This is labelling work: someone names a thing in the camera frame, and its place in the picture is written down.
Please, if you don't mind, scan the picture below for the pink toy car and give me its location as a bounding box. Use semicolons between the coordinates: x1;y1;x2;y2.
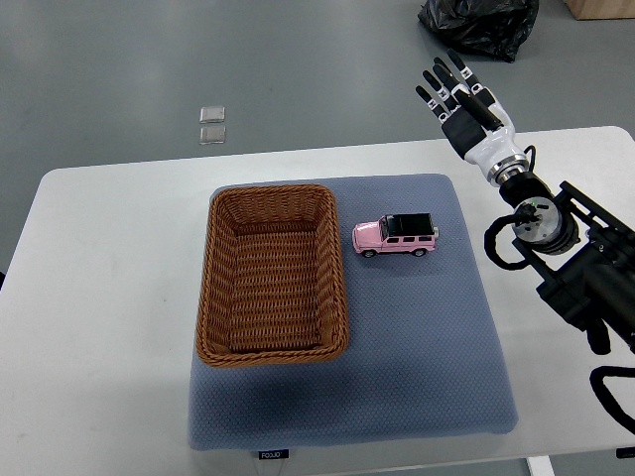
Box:
351;213;439;258

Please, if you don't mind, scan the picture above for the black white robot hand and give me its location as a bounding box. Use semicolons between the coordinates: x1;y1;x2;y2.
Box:
416;49;530;186

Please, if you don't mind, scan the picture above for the black cable loop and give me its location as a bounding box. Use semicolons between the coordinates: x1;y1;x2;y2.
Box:
483;207;542;272

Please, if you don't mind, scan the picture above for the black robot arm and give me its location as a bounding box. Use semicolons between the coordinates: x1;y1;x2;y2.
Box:
484;172;634;355

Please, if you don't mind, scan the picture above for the blue grey cushion mat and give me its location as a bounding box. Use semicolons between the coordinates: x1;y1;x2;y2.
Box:
189;175;518;450

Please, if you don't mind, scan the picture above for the black lower cable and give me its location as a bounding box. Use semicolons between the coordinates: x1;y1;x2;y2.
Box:
588;365;635;437

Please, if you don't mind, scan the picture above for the upper metal floor plate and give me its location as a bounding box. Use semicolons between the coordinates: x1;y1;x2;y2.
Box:
199;106;225;124

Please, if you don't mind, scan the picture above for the black plastic bag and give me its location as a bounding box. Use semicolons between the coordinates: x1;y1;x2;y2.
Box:
418;0;540;62

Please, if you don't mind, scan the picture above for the cardboard box corner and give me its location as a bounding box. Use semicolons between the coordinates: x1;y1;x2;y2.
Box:
565;0;635;21

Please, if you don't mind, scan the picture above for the brown wicker basket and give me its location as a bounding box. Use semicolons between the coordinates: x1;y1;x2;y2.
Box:
195;183;349;368

